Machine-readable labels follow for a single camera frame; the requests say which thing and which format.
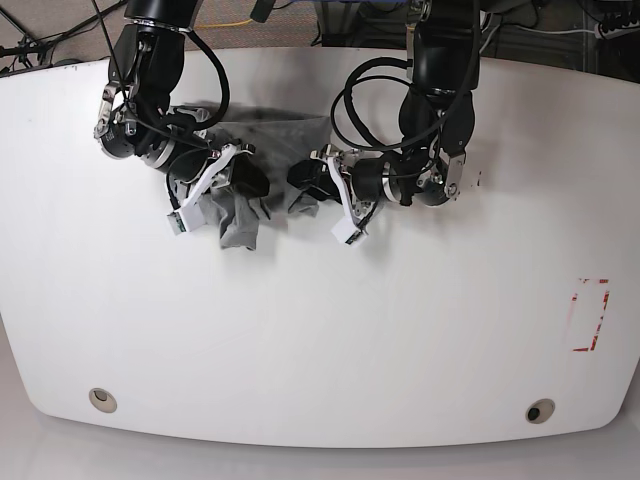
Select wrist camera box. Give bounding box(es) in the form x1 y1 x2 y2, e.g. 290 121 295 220
331 217 368 247
167 203 206 235

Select right table cable grommet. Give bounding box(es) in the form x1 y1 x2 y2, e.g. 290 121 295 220
525 398 556 425

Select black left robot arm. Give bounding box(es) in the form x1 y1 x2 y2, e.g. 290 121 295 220
333 1 482 207

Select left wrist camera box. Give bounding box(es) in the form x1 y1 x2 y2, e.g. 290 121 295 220
331 217 368 247

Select grey Hugging Face T-shirt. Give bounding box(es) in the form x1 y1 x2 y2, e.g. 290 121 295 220
201 105 330 251

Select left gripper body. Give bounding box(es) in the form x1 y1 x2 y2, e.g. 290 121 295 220
344 149 467 209

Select white power strip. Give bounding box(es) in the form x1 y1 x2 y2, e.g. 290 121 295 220
594 10 639 40

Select left table cable grommet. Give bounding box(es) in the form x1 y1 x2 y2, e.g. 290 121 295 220
89 388 117 414

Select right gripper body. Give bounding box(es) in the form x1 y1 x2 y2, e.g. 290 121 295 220
98 127 212 184

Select table cable grommet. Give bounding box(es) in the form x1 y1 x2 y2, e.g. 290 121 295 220
525 398 556 425
89 388 117 414

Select black tripod legs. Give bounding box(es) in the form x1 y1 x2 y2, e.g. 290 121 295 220
1 0 126 74

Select red tape rectangle marking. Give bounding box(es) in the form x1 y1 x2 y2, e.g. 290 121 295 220
566 278 611 353

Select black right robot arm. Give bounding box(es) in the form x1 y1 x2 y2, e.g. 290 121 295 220
94 1 231 185

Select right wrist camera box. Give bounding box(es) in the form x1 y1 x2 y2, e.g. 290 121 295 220
167 203 206 235

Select yellow cable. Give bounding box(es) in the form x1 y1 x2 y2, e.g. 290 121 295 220
199 14 256 31

